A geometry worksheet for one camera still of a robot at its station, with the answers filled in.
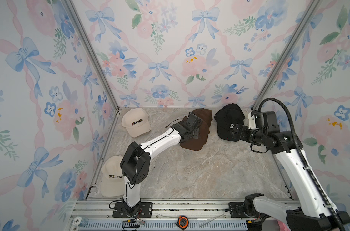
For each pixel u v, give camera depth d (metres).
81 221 0.66
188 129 0.66
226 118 1.07
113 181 0.80
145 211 0.74
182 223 0.68
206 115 1.05
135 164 0.46
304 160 0.41
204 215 0.73
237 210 0.73
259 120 0.52
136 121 1.03
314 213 0.37
